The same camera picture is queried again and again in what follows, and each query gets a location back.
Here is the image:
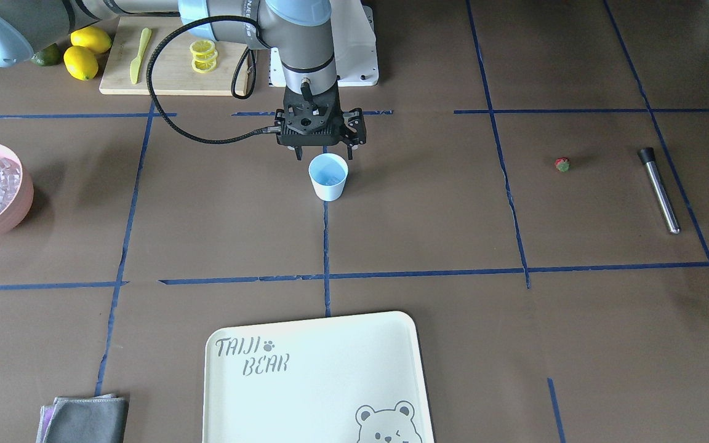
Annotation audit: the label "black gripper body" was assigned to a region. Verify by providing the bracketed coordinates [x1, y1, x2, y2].
[274, 83, 367, 151]

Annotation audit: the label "steel muddler black tip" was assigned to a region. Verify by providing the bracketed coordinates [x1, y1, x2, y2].
[638, 147, 681, 234]

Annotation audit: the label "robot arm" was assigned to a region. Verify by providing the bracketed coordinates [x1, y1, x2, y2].
[0, 1, 367, 159]

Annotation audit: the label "blue plastic cup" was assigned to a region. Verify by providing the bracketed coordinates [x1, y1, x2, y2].
[308, 153, 349, 202]

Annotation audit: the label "lemon slices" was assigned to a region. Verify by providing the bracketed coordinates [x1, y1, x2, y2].
[189, 39, 218, 74]

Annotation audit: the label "wooden cutting board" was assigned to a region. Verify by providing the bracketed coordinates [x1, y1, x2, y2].
[99, 16, 246, 96]

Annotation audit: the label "yellow plastic knife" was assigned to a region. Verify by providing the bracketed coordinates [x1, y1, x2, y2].
[129, 28, 152, 85]

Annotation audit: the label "red strawberry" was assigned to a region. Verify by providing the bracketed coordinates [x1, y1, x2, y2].
[554, 157, 571, 173]

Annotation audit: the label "cream bear tray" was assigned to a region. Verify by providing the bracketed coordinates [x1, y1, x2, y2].
[201, 311, 435, 442]

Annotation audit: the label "yellow lemon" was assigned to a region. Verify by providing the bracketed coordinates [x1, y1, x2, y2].
[70, 25, 112, 54]
[63, 46, 99, 81]

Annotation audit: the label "green lime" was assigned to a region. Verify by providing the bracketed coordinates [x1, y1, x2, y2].
[30, 42, 63, 67]

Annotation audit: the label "dark grey cloth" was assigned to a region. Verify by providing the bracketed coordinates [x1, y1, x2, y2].
[36, 394, 129, 442]

